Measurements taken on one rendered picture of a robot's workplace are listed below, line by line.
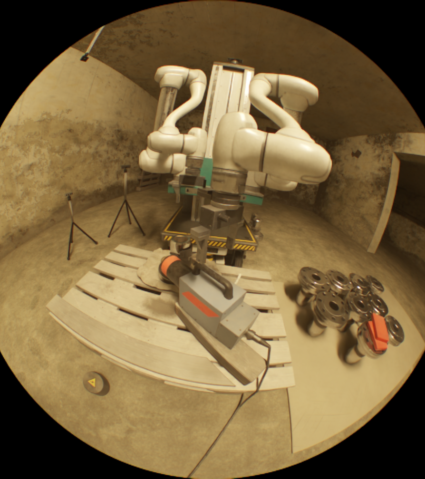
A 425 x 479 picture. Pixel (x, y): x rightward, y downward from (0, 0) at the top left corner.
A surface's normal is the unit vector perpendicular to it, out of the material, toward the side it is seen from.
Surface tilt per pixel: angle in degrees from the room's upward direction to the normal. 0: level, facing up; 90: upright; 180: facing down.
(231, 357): 0
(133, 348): 0
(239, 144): 92
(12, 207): 90
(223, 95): 90
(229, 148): 94
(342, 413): 0
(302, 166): 110
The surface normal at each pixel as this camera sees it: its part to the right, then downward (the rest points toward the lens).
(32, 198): 0.99, 0.16
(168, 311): 0.13, -0.89
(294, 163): -0.35, 0.63
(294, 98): -0.37, 0.88
